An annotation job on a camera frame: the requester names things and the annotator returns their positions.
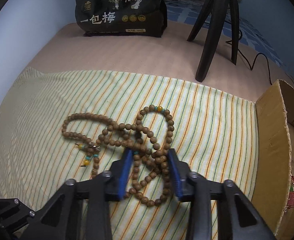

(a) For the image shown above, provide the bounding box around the long wooden bead necklace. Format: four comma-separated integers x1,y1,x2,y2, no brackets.
61,104,176,208

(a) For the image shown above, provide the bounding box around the striped yellow cloth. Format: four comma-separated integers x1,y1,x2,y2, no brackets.
0,67,260,240

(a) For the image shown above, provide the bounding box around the open cardboard box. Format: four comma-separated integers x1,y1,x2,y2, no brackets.
252,80,294,239

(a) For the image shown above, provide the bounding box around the tan bed blanket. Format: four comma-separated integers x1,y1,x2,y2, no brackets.
29,21,294,101

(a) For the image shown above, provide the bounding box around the blue patterned bedsheet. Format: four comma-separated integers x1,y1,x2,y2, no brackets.
165,0,283,66

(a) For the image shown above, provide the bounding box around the black snack bag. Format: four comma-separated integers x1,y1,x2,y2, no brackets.
75,0,168,37

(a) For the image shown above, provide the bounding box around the black tripod stand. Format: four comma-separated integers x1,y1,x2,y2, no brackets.
187,0,240,82

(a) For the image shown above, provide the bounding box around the black power cable with switch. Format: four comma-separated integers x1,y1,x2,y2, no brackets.
225,24,274,86

